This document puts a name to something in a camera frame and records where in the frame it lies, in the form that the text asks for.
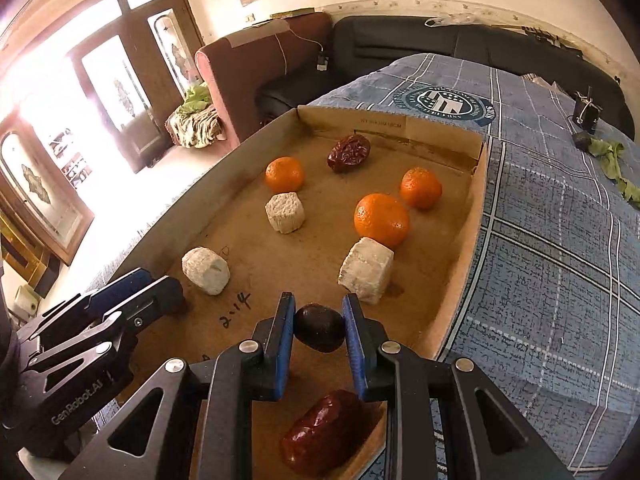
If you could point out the brown armchair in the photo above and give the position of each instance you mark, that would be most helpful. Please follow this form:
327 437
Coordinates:
236 66

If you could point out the green leafy vegetable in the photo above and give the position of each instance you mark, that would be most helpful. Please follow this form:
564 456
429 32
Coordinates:
608 155

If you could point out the blue plaid tablecloth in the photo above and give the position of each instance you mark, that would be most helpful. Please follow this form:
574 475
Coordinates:
550 309

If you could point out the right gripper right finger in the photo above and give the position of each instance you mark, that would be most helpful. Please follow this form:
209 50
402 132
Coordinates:
441 417

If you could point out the black device with antenna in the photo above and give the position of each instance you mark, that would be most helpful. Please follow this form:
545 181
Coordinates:
586 112

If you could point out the cardboard box tray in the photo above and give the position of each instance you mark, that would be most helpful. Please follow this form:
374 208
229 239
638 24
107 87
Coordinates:
225 212

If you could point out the small orange mandarin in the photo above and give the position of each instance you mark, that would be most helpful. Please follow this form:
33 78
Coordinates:
420 188

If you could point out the small black adapter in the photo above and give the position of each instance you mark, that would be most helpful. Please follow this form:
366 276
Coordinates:
582 140

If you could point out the large orange mandarin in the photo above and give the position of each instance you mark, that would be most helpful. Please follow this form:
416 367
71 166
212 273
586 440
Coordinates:
382 218

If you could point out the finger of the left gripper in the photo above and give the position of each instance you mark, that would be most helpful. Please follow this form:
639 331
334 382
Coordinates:
70 317
161 297

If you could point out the large wrinkled red date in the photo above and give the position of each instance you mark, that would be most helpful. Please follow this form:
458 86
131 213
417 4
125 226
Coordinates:
349 153

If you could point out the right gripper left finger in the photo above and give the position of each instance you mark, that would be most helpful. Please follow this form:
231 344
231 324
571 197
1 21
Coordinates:
195 413

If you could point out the dark plum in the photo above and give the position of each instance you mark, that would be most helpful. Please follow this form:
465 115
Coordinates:
319 327

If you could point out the glossy dark red fruit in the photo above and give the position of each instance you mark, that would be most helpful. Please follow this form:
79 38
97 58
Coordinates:
326 436

